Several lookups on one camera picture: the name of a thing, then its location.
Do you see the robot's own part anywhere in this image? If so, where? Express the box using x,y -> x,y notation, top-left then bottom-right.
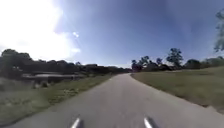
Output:
143,116 -> 154,128
70,117 -> 82,128

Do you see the grass field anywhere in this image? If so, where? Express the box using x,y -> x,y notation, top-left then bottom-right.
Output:
130,65 -> 224,114

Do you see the grey asphalt path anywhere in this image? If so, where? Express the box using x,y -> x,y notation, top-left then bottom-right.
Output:
4,73 -> 224,128

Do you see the row of trees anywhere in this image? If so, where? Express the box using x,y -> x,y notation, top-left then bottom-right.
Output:
130,47 -> 224,73

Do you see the dark tree line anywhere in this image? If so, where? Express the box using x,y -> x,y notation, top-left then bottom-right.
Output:
0,48 -> 133,80

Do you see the pond water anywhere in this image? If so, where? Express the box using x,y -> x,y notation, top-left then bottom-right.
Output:
21,72 -> 86,81

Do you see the grass verge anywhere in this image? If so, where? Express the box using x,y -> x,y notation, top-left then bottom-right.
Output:
0,73 -> 114,127

